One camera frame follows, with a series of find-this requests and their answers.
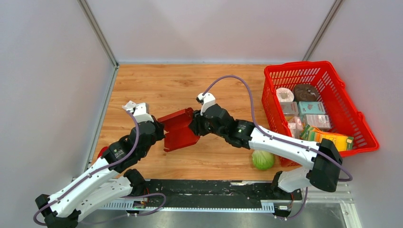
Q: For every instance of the pink white packet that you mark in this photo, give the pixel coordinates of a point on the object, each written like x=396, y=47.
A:
x=295, y=126

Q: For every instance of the teal carton box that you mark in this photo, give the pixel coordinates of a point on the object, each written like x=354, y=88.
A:
x=311, y=108

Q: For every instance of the red round object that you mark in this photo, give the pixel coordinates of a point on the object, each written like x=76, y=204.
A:
x=102, y=151

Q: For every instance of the red paper box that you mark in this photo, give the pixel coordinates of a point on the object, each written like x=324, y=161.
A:
x=178, y=133

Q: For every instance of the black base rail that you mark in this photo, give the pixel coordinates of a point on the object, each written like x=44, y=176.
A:
x=219, y=195

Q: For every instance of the white tissue roll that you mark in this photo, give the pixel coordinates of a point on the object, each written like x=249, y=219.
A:
x=284, y=95

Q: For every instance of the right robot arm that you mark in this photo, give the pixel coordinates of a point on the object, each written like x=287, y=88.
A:
x=320, y=162

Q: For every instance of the brown round package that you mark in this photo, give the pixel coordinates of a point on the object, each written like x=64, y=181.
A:
x=305, y=93

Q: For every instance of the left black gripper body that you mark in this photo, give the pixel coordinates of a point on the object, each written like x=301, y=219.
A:
x=158, y=134

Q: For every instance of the pink white carton box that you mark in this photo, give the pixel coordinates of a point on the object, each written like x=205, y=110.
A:
x=320, y=121

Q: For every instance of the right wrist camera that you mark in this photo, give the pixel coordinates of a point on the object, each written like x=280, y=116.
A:
x=206, y=100

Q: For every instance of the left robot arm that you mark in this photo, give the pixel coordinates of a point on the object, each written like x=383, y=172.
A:
x=109, y=178

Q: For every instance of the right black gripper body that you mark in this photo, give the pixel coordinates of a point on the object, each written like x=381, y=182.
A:
x=202, y=127

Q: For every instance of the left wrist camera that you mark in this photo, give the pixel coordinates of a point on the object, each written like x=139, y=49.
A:
x=141, y=113

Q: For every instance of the green cabbage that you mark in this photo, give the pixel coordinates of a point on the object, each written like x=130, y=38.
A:
x=263, y=160

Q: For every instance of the red plastic shopping basket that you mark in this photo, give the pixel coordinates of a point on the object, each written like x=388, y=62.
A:
x=344, y=117

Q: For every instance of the grey small box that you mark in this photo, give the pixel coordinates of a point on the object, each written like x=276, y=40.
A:
x=289, y=109

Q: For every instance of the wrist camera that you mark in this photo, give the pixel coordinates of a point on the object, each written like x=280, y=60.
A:
x=141, y=113
x=206, y=100

